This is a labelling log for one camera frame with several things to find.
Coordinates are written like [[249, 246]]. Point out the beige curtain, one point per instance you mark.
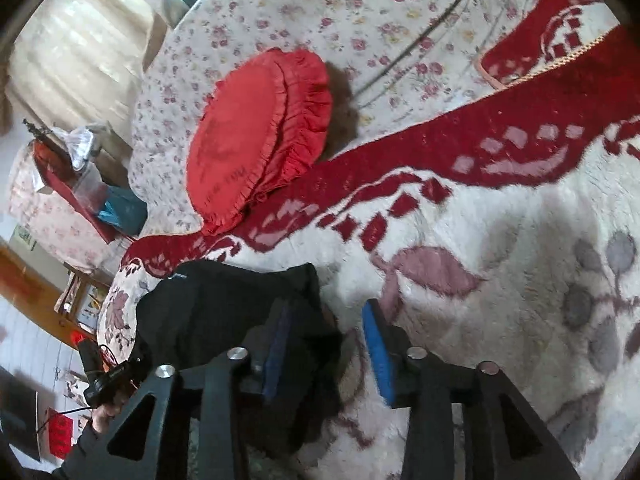
[[85, 50]]

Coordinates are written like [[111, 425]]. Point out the black metal rod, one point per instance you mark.
[[42, 134]]

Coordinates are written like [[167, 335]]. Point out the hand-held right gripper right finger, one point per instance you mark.
[[378, 355]]

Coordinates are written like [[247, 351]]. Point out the red paper decoration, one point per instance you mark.
[[61, 432]]

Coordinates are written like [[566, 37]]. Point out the black pants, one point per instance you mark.
[[225, 310]]

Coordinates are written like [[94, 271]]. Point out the floral bedsheet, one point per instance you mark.
[[320, 15]]

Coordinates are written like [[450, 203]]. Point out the person's left hand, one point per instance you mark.
[[102, 416]]

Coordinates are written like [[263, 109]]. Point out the clear plastic bag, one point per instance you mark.
[[77, 147]]

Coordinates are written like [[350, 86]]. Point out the black screen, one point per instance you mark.
[[17, 415]]

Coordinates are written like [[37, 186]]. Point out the red round ruffled cushion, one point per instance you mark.
[[245, 135]]

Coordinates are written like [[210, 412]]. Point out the teal bag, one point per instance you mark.
[[125, 210]]

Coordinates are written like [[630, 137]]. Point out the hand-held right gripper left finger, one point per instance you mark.
[[278, 355]]

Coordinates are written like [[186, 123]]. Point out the red and white plush blanket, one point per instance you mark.
[[500, 240]]

